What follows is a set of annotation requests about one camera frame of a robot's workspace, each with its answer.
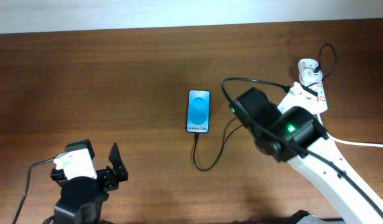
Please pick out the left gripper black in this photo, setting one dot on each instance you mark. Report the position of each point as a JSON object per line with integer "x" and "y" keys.
{"x": 108, "y": 177}

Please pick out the blue screen smartphone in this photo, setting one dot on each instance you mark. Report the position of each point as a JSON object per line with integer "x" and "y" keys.
{"x": 198, "y": 111}

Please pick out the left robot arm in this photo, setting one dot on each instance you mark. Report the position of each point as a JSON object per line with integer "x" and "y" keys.
{"x": 83, "y": 188}

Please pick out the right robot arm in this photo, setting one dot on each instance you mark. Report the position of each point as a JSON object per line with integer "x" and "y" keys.
{"x": 290, "y": 133}

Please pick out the white charger plug adapter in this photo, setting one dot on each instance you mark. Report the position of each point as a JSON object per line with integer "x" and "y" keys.
{"x": 308, "y": 77}

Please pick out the white power strip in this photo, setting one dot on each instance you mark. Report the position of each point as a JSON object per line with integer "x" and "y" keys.
{"x": 308, "y": 63}

